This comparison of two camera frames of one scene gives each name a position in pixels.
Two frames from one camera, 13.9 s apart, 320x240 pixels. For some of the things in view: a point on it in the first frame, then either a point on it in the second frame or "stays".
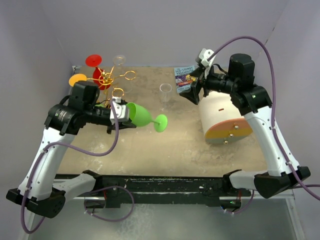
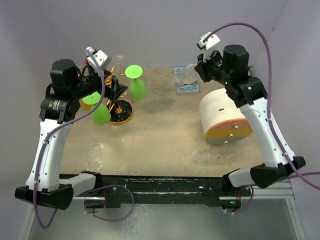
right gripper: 193,94 to 202,65
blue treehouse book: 183,79 stays
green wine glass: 140,117 to 137,88
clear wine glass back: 165,92 to 188,75
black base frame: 118,191 stays
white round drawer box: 221,120 stays
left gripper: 128,124 to 115,91
